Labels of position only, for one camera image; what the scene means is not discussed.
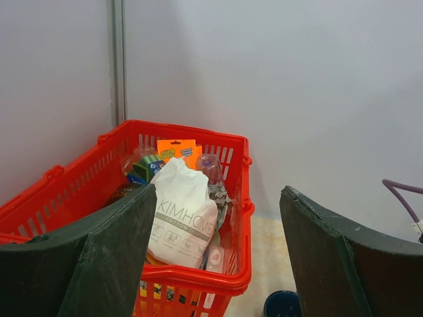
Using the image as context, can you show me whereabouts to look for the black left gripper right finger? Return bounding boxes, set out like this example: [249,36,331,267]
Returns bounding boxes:
[280,186,422,316]

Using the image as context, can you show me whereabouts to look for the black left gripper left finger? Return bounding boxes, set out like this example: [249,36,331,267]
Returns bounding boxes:
[1,185,157,316]

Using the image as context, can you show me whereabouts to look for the dark blue mug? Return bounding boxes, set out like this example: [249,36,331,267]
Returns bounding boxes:
[263,291,303,317]

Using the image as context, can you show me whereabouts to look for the black cylindrical can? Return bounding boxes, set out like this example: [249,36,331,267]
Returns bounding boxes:
[103,183,144,207]

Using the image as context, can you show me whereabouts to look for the red plastic basket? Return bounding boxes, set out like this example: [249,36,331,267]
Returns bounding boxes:
[1,120,254,316]

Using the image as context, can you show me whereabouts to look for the white cloth bag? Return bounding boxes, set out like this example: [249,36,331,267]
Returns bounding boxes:
[148,158,218,269]

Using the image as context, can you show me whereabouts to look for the orange dotted box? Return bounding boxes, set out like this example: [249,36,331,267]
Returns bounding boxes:
[157,139,203,169]

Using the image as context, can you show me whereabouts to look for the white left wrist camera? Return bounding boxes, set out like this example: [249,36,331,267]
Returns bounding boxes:
[412,220,423,244]

